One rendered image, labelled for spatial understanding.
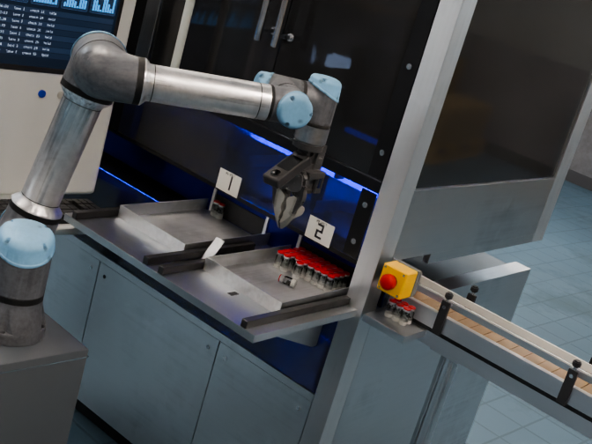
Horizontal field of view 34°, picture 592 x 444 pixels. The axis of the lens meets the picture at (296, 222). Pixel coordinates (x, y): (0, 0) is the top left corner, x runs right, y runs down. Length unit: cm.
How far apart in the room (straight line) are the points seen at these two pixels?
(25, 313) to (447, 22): 115
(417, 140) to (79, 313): 140
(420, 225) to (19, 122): 115
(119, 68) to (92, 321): 142
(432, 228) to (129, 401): 115
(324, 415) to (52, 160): 101
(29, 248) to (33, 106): 86
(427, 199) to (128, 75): 92
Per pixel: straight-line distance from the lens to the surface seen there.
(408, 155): 234
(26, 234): 204
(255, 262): 256
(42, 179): 211
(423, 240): 256
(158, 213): 273
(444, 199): 256
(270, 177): 212
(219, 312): 222
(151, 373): 302
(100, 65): 193
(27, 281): 203
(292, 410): 265
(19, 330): 207
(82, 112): 207
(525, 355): 242
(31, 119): 281
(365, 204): 241
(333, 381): 255
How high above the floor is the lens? 177
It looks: 17 degrees down
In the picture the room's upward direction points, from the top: 16 degrees clockwise
